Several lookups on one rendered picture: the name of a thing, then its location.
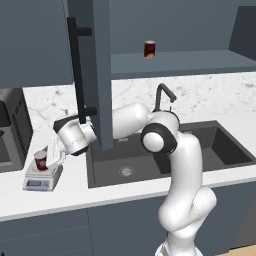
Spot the dark microwave oven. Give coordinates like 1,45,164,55
0,87,35,174

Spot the black cabinet door handle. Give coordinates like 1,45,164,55
66,16,99,125

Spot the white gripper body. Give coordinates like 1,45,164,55
45,136,67,169

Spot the red food can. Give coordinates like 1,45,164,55
33,150,49,172
143,39,157,60

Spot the grey lower cabinet run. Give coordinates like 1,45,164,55
0,181,256,256

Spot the dark grey sink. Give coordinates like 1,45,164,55
85,119,256,190

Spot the grey closed cabinet door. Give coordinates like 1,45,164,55
0,0,75,90

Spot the black tap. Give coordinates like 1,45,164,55
152,82,178,115

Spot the white digital scale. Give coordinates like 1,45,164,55
22,162,64,193

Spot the grey wall cabinet shelf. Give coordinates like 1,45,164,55
109,0,256,81

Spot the grey open cabinet door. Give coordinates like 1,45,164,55
66,0,113,152

